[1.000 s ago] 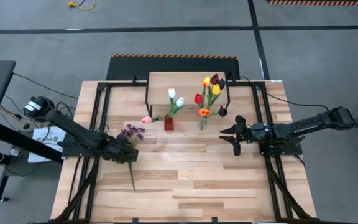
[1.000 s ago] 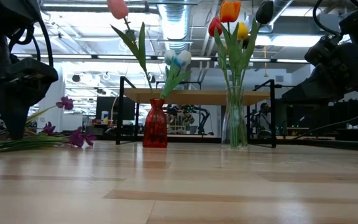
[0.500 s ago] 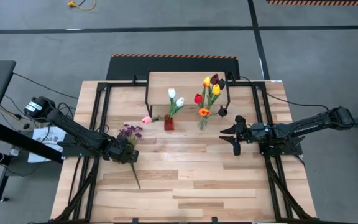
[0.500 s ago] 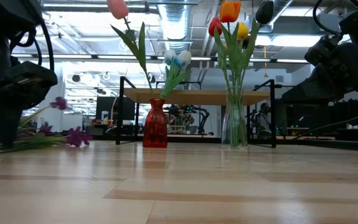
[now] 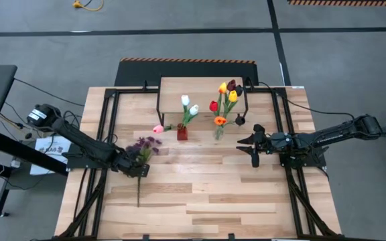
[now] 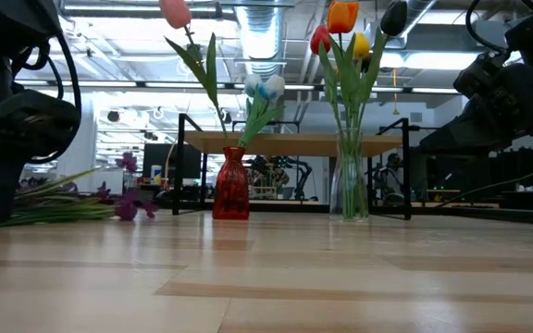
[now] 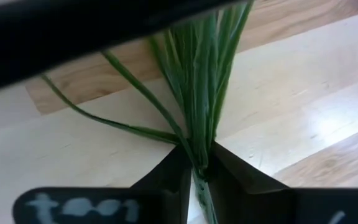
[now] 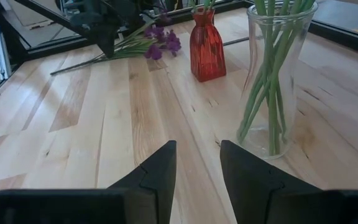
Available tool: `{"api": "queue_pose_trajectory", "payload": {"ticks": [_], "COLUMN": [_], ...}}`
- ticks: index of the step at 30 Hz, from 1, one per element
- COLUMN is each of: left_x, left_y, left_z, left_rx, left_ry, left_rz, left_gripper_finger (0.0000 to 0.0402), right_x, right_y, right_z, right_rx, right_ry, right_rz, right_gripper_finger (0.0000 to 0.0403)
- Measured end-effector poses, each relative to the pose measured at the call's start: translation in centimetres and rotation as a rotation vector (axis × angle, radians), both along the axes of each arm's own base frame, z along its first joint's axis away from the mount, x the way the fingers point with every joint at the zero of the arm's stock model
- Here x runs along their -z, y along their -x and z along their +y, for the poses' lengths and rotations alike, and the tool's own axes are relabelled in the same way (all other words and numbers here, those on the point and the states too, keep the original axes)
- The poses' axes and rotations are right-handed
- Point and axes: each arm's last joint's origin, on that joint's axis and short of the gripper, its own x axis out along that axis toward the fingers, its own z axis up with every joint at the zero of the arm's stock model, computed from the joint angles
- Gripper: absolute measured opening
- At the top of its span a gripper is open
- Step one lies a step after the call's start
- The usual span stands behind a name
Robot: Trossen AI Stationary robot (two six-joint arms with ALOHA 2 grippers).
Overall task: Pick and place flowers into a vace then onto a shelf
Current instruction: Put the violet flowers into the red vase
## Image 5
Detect orange black striped floor strip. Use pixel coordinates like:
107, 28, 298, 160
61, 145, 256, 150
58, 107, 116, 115
286, 0, 386, 7

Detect white printed paper sheet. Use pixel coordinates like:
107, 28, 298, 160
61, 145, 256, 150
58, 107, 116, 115
29, 135, 72, 176

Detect pink artificial tulip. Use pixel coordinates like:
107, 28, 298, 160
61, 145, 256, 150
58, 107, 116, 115
152, 123, 180, 135

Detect clear glass vase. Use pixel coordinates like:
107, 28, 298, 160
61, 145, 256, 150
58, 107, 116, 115
214, 125, 226, 141

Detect dark maroon artificial tulip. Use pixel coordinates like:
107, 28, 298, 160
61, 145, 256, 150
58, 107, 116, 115
227, 79, 237, 111

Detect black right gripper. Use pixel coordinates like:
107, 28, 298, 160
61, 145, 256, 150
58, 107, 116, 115
236, 124, 296, 169

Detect yellow-orange artificial tulip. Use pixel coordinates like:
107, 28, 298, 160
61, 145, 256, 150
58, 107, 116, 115
216, 82, 229, 135

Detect purple artificial flower bunch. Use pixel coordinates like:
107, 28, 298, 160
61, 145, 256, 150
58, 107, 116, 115
124, 135, 163, 208

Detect red artificial tulip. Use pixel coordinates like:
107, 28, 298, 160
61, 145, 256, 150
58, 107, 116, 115
208, 100, 221, 131

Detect wooden shelf with black legs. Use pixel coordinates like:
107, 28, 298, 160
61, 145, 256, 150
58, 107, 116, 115
155, 76, 249, 127

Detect black floor mat striped edge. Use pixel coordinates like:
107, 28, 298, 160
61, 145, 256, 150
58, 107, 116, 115
114, 57, 259, 87

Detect white and blue tulip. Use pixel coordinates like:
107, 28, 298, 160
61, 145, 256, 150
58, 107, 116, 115
182, 104, 200, 130

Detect yellow extension cable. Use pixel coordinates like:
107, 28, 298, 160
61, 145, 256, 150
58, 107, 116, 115
72, 0, 105, 12

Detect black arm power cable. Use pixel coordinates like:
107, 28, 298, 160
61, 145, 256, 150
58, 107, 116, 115
257, 80, 357, 122

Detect orange artificial tulip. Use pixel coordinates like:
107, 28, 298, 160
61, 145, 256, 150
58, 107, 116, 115
214, 116, 229, 138

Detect white artificial tulip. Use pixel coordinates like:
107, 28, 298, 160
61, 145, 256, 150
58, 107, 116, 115
180, 94, 191, 130

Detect thin black floor cable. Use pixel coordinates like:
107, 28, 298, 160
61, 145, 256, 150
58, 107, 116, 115
13, 77, 86, 108

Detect yellow artificial tulip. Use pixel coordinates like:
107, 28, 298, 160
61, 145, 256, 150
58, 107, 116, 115
224, 90, 239, 128

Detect black metal table frame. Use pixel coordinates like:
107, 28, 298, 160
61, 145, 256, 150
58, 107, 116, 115
56, 80, 343, 241

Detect red glass vase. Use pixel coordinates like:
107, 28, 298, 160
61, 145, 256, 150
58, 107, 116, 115
176, 123, 189, 141

